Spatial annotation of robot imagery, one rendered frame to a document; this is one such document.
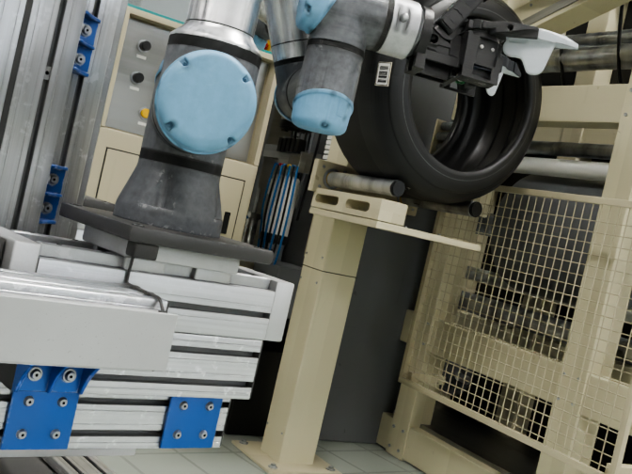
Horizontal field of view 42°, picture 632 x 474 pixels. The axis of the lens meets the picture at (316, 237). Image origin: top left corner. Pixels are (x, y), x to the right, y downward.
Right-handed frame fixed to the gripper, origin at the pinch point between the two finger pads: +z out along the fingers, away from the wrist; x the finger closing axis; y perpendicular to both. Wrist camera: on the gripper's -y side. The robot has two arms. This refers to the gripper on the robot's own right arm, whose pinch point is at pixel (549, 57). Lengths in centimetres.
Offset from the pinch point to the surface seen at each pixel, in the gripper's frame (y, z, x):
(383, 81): -22, 6, -95
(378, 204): 8, 15, -105
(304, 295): 33, 12, -153
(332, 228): 11, 14, -144
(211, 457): 87, -7, -153
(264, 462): 85, 9, -152
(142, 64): -28, -52, -160
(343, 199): 6, 10, -122
